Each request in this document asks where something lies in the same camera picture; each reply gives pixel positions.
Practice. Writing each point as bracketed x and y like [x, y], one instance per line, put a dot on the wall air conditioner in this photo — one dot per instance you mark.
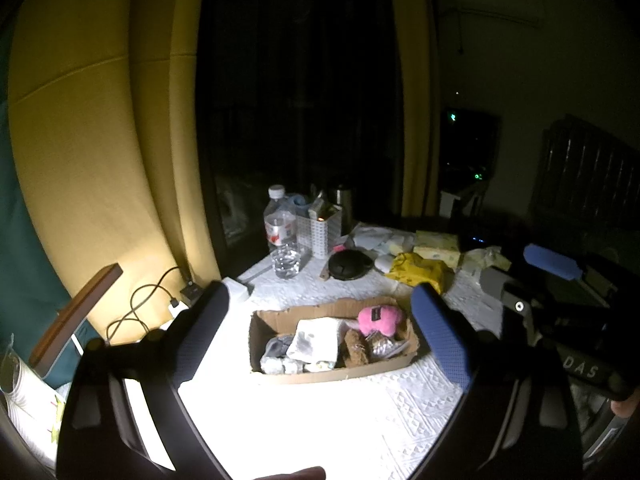
[497, 5]

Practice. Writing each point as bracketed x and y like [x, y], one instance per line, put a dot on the grey dotted sock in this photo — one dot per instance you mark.
[279, 347]

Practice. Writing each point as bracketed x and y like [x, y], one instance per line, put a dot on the white perforated organizer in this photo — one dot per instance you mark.
[320, 237]

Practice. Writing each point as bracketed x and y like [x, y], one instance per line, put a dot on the person's left hand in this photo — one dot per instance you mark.
[292, 475]

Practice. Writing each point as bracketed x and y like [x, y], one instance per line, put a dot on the white stand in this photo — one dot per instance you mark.
[462, 197]

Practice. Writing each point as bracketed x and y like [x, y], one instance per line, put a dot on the white power strip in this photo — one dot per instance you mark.
[235, 289]

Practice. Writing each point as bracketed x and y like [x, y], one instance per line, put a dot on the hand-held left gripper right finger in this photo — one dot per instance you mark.
[442, 335]

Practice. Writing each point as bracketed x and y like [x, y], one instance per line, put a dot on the clear packet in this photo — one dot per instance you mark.
[385, 346]

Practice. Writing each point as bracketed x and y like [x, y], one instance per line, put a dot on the steel thermos flask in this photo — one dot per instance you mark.
[342, 205]

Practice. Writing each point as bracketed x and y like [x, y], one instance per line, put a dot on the person's right hand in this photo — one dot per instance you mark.
[625, 407]

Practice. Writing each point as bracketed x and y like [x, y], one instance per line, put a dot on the pink plush toy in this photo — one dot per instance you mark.
[380, 319]

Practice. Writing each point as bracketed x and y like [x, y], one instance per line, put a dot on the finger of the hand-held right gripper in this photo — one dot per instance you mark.
[552, 262]
[510, 292]

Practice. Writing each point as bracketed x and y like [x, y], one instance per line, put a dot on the clear plastic water bottle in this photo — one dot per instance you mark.
[282, 240]

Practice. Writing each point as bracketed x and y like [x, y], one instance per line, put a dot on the yellow padded panel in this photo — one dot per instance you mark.
[90, 135]

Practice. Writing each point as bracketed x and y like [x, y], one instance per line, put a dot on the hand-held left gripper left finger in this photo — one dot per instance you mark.
[200, 332]

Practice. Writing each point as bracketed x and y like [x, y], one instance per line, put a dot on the white charger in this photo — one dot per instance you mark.
[177, 309]

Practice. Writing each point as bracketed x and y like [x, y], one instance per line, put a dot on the pale green packet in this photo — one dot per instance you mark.
[485, 260]

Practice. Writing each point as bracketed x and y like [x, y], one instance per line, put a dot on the blue item in organizer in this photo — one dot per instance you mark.
[299, 201]

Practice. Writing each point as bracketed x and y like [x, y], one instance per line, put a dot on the black round pouch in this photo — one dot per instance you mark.
[350, 264]

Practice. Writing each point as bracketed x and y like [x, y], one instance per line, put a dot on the brown fuzzy item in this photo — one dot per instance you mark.
[356, 347]

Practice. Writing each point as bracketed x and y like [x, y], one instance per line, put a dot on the pale yellow tissue pack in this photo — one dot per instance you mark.
[437, 249]

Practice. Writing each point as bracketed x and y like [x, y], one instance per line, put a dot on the dark slatted furniture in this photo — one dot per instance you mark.
[590, 170]

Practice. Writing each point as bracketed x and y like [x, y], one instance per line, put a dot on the black power adapter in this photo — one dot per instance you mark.
[191, 291]

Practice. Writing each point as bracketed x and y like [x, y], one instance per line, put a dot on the yellow printed packet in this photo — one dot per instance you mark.
[417, 270]

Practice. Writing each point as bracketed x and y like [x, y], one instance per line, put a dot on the white printed papers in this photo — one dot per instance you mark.
[30, 405]

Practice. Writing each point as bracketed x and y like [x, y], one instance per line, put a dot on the dark screen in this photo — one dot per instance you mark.
[470, 145]

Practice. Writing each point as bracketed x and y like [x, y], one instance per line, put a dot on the yellow curtain strip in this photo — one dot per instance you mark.
[415, 85]

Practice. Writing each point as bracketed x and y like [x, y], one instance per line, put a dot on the white embossed tablecloth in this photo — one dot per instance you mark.
[310, 425]

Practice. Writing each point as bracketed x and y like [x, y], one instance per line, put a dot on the cardboard box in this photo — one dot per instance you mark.
[260, 330]

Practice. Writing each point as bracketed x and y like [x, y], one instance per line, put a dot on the wooden board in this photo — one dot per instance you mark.
[75, 310]

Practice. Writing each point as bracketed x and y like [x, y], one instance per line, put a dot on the white folded cloth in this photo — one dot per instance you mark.
[317, 340]

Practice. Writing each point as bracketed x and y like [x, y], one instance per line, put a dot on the white soft packets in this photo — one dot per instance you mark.
[380, 240]

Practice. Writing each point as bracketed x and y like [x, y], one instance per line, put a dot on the small white pouch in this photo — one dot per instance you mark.
[384, 263]

